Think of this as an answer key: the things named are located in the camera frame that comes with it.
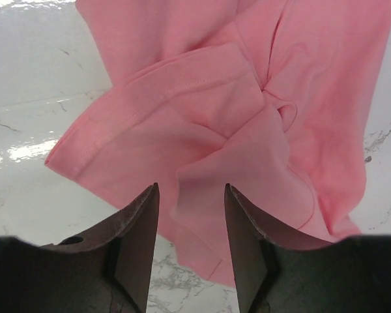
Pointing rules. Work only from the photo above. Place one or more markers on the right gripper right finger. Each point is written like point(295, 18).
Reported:
point(276, 267)

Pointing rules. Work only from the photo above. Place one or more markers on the pink polo shirt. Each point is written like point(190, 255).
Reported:
point(271, 97)

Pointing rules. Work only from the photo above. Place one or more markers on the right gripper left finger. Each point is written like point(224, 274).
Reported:
point(129, 236)

